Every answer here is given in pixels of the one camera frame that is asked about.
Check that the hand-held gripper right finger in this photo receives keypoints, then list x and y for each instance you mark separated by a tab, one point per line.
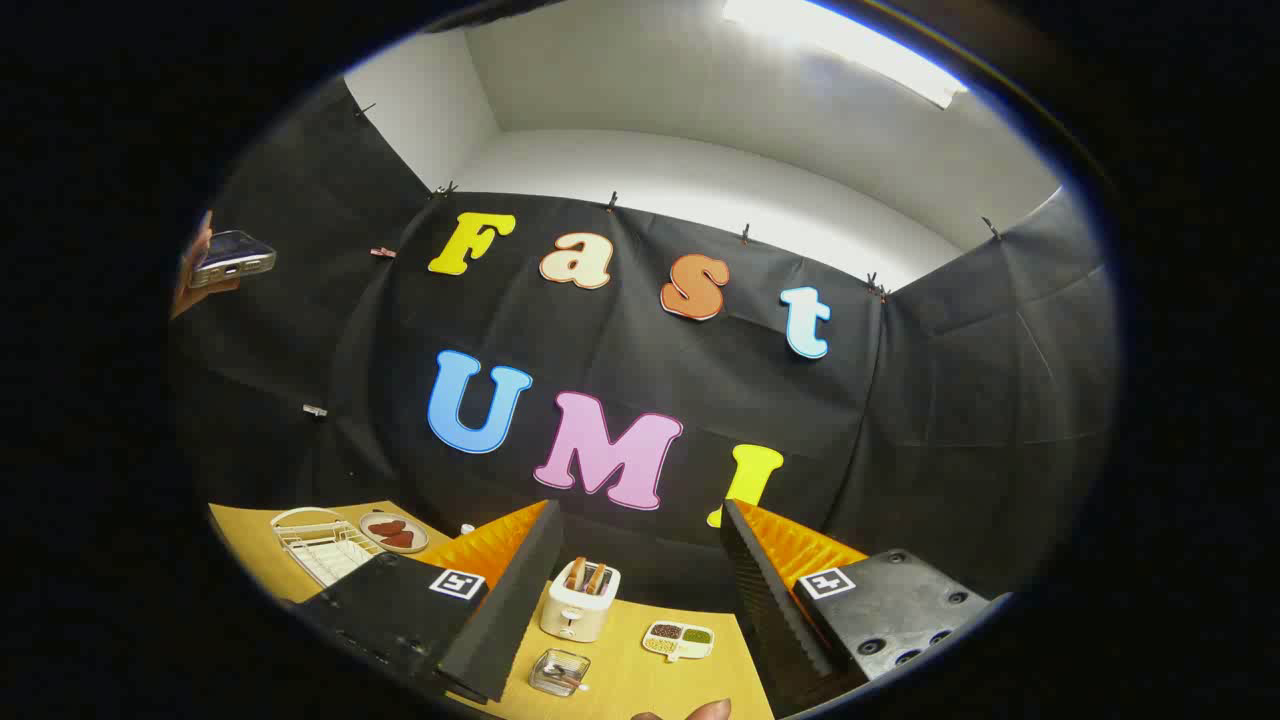
770	620

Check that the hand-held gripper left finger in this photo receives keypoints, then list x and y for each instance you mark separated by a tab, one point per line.
515	610

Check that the white divided dish with beans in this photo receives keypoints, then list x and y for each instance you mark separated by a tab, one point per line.
680	640

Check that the small beige plate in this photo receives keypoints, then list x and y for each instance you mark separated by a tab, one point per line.
372	540

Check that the white toaster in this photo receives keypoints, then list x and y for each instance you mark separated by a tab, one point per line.
575	612

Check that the toasted bread slice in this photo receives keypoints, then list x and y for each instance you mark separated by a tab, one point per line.
576	573
596	579

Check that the brown meat piece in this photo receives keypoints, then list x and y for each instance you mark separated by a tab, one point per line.
400	540
385	527

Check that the black backdrop cloth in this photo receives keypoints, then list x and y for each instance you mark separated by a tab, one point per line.
620	340

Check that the smartphone with clear case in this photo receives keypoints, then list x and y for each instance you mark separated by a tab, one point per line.
232	255

